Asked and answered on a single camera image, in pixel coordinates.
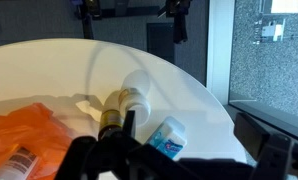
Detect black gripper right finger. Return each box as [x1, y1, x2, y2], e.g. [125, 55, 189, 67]
[233, 111, 298, 180]

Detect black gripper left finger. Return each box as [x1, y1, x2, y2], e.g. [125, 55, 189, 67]
[54, 109, 197, 180]

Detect white pill bottle white cap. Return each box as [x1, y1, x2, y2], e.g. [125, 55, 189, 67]
[118, 69, 152, 129]

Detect orange plastic bag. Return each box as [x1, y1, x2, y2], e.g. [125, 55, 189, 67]
[0, 102, 77, 180]

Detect white labelled bottle in bag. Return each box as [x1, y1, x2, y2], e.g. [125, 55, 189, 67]
[0, 144, 41, 180]

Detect blue white dental floss box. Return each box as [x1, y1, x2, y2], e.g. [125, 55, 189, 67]
[144, 116, 188, 161]

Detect grey rooftop equipment unit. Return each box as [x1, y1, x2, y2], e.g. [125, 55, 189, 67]
[253, 16, 287, 46]

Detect black tripod stand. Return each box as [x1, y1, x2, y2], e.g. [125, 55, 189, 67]
[156, 0, 194, 45]
[69, 0, 104, 40]

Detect white window frame post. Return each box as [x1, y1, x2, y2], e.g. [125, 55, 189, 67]
[206, 0, 237, 106]

